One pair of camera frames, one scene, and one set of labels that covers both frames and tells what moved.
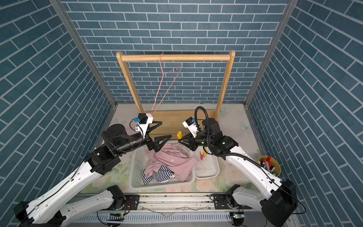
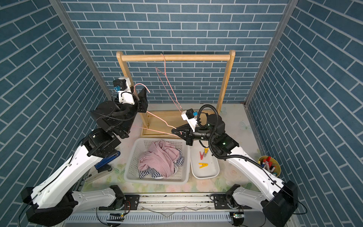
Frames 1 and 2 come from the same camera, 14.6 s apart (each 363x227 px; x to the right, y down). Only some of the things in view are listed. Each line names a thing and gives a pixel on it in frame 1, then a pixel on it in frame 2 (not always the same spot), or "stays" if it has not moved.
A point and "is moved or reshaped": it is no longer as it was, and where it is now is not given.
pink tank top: [171, 156] is moved or reshaped
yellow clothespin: [179, 135] is moved or reshaped
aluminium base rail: [165, 210] stays
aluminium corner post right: [289, 10] stays
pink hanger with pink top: [205, 170] → [152, 115]
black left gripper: [153, 145] → [142, 103]
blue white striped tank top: [162, 175] → [149, 171]
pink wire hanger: [180, 67] → [165, 77]
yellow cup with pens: [270, 164] stays
